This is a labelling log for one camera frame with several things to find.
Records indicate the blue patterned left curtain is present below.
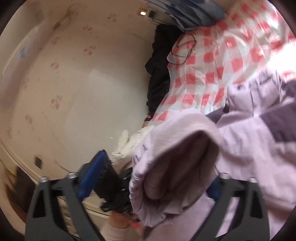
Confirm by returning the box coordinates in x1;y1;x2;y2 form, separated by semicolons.
147;0;226;31

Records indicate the black clothing pile by wall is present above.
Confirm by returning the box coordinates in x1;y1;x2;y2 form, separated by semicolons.
145;24;183;116

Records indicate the lilac and purple jacket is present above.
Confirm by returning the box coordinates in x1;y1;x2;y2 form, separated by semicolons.
129;71;295;240

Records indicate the beige quilted blanket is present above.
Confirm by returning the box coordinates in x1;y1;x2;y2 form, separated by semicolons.
110;125;155;173

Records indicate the wall power socket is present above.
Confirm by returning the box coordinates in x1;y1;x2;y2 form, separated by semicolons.
137;8;156;18

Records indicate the person's left hand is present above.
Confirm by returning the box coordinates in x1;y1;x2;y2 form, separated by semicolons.
109;211;142;229

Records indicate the pink checkered plastic bed cover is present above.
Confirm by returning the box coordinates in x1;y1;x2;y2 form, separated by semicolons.
152;1;295;124

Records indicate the white wall air conditioner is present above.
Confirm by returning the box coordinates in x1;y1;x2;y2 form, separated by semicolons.
1;20;53;108

